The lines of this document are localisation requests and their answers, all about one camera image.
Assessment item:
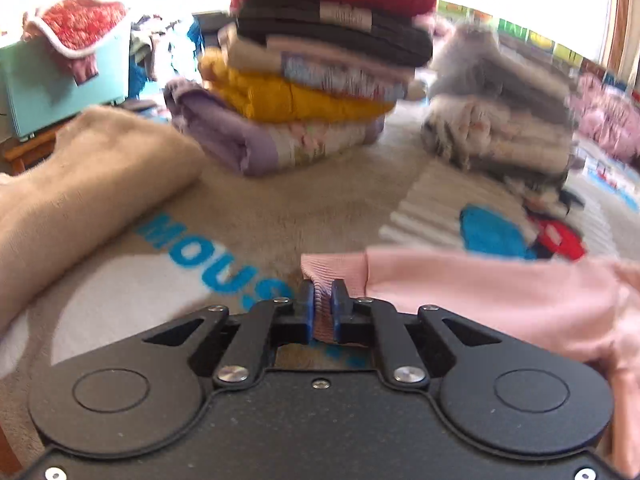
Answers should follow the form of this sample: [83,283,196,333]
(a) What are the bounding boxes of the brown wooden stool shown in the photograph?
[5,130,61,176]

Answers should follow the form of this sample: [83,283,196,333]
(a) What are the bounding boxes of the teal storage box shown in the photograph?
[0,25,133,138]

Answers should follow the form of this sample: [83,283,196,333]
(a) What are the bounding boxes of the cartoon printed blanket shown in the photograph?
[0,105,640,461]

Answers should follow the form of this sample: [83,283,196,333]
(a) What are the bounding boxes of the pink sweatshirt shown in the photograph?
[300,246,640,476]

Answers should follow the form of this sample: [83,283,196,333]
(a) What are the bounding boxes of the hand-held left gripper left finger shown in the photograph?
[142,280,316,391]

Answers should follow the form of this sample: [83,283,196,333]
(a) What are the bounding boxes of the beige folded fleece cloth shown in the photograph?
[0,105,208,333]

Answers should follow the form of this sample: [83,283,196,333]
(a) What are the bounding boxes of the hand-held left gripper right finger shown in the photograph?
[331,279,503,391]

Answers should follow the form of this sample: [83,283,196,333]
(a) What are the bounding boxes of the grey stack of folded clothes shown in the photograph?
[420,22,581,196]

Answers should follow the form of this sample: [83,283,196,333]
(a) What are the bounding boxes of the tall stack of folded clothes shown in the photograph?
[165,0,441,177]

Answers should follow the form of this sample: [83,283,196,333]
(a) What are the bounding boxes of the purple quilt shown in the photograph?
[575,72,640,161]

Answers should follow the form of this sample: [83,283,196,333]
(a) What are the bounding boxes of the colourful alphabet foam mat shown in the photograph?
[437,0,606,68]

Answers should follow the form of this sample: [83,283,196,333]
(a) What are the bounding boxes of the red floral quilted cloth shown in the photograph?
[22,0,132,86]

